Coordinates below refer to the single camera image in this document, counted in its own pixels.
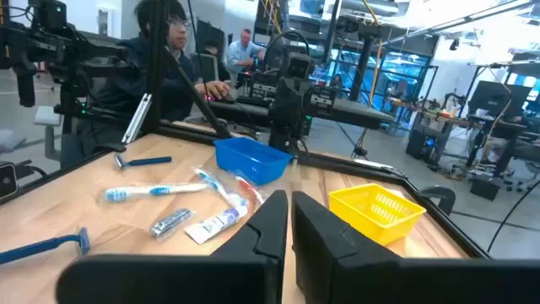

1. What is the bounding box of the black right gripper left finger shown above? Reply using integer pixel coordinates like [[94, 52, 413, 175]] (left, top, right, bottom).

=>
[[56, 189, 289, 304]]

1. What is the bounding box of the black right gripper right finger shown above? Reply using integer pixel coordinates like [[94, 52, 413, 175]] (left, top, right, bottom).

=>
[[290, 190, 540, 304]]

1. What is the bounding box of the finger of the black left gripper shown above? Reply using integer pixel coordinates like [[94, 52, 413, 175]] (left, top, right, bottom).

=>
[[289, 108, 307, 152], [269, 107, 292, 152]]

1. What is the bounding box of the white travel toothpaste tube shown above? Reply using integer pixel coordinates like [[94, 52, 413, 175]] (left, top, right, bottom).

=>
[[184, 204, 250, 246]]

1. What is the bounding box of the red toothbrush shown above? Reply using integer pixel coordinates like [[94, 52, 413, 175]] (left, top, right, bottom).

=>
[[231, 173, 267, 207]]

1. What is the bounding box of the white blue toothbrush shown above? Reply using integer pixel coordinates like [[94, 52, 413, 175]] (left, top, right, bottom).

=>
[[102, 181, 210, 204]]

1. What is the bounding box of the dark blue disposable razor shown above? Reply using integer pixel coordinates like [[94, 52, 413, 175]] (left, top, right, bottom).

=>
[[112, 152, 173, 171]]

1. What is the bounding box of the black electronics box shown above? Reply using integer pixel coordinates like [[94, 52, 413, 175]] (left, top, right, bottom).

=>
[[310, 86, 338, 115], [248, 71, 279, 100]]

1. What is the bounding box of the blue plastic basket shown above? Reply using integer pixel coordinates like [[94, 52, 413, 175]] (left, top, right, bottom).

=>
[[213, 136, 294, 187]]

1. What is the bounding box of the black computer mouse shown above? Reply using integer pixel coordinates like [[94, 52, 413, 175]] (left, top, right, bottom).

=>
[[205, 93, 237, 105]]

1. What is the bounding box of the yellow plastic basket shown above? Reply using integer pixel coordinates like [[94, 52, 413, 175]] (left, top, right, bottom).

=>
[[327, 182, 428, 247]]

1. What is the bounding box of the person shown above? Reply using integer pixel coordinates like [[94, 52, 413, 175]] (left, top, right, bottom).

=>
[[225, 28, 267, 76], [78, 0, 234, 158]]

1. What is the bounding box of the person's hand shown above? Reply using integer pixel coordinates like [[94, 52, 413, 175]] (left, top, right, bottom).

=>
[[194, 79, 232, 101]]

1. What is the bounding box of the black computer monitor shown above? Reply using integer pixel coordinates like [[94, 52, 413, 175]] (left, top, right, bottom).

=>
[[196, 19, 227, 58], [467, 79, 535, 119]]

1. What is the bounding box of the black office chair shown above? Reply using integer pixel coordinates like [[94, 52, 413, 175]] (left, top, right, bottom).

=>
[[419, 184, 457, 217]]

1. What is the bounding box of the black computer tower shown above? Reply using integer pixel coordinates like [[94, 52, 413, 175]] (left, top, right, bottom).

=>
[[405, 128, 442, 161]]

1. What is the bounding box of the grey stool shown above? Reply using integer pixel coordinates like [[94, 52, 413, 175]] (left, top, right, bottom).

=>
[[33, 105, 64, 162]]

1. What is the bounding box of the black machine with green lights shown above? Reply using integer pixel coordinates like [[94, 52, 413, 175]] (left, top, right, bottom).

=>
[[0, 0, 140, 119]]

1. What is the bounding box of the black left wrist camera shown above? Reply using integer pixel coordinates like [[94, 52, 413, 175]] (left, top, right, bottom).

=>
[[286, 52, 314, 80]]

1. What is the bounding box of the silver metal bracket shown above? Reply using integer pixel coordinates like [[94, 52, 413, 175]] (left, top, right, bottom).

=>
[[121, 92, 153, 145]]

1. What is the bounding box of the small black camera box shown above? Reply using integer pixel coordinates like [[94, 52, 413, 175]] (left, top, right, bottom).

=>
[[0, 162, 19, 200]]

